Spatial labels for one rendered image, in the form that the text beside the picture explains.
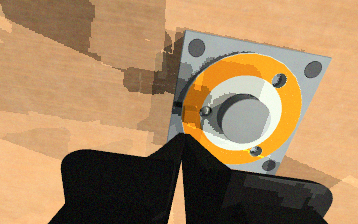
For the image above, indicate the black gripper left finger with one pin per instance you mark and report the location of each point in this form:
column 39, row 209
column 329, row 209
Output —
column 105, row 175

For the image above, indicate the orange round plate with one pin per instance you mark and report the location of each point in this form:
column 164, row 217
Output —
column 249, row 73

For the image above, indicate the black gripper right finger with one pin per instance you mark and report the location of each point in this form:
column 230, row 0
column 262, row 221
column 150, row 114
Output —
column 212, row 189

